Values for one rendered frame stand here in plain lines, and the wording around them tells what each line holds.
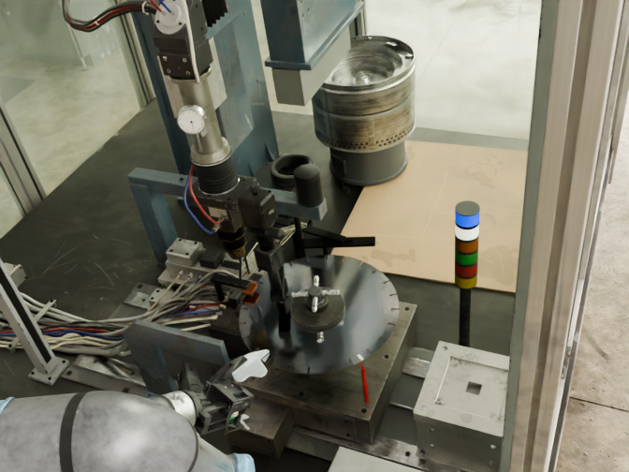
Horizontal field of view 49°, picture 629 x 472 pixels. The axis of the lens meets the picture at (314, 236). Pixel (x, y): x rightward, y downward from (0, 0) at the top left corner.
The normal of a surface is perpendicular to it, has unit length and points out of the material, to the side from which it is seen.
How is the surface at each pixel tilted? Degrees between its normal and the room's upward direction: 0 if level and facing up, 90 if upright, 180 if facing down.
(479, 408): 0
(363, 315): 0
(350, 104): 90
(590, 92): 90
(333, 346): 0
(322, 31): 69
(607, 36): 90
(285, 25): 90
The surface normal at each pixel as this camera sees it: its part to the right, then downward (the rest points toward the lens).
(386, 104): 0.40, 0.55
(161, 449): 0.82, -0.07
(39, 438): -0.11, -0.40
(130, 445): 0.58, -0.17
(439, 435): -0.39, 0.63
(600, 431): -0.12, -0.76
